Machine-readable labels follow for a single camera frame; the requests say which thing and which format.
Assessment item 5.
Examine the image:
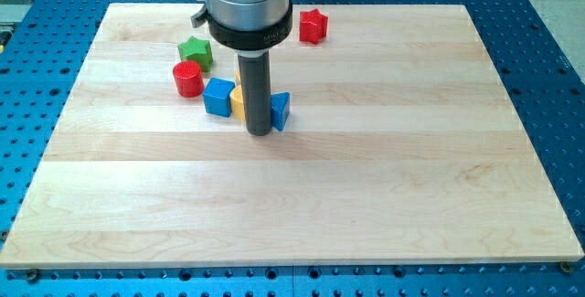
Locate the yellow hexagon block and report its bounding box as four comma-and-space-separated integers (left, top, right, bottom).
229, 85, 246, 121

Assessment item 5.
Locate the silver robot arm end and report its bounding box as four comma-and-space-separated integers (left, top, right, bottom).
191, 0, 293, 58

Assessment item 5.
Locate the blue triangle block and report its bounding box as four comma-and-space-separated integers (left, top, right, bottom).
271, 92, 290, 132

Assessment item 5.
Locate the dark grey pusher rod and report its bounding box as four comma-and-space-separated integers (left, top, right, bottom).
238, 51, 271, 136

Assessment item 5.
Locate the yellow block behind rod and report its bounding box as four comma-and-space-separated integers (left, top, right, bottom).
235, 70, 241, 85

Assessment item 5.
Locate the blue cube block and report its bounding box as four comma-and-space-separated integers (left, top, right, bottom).
203, 78, 236, 117

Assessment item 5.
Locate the light wooden board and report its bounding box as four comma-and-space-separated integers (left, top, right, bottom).
1, 4, 583, 269

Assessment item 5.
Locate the red star block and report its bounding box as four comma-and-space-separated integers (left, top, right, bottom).
299, 9, 328, 45

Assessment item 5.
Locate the red cylinder block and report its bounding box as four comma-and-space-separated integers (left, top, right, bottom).
173, 60, 205, 98

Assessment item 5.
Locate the green star block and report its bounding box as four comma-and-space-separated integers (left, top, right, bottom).
177, 37, 213, 72

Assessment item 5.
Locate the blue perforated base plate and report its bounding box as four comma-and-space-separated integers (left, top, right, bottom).
1, 0, 584, 296

